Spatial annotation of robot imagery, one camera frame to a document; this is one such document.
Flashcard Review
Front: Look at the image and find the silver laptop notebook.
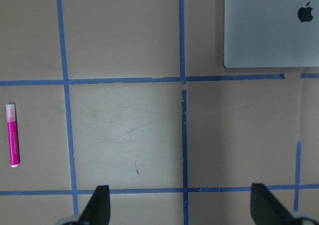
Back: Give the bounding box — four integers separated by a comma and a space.
224, 0, 319, 68

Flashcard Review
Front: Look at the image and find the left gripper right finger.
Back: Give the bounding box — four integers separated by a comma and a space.
250, 183, 299, 225

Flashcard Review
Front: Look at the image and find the pink highlighter pen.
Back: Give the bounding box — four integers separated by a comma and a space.
5, 104, 20, 168

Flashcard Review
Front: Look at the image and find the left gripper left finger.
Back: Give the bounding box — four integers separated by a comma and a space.
78, 185, 111, 225

